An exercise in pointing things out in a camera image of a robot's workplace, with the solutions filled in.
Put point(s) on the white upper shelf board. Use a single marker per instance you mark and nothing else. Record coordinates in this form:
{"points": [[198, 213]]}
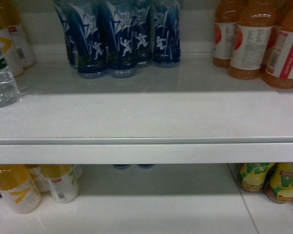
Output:
{"points": [[193, 113]]}

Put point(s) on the blue sports drink bottle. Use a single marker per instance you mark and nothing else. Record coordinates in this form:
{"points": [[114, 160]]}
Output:
{"points": [[117, 23], [83, 20], [166, 50], [141, 26]]}

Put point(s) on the yellow white drink bottle lower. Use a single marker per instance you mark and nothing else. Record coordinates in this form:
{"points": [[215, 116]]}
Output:
{"points": [[61, 181], [18, 188]]}

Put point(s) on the yellow white drink bottle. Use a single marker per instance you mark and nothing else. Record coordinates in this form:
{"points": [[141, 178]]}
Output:
{"points": [[61, 181], [9, 51], [19, 36], [18, 188]]}

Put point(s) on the lemon tea bottle lower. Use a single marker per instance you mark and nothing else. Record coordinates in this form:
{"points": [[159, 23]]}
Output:
{"points": [[279, 187], [251, 176]]}

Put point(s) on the orange juice bottle white label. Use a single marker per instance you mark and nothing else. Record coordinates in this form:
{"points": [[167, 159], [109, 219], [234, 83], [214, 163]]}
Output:
{"points": [[279, 70], [225, 24], [252, 35]]}

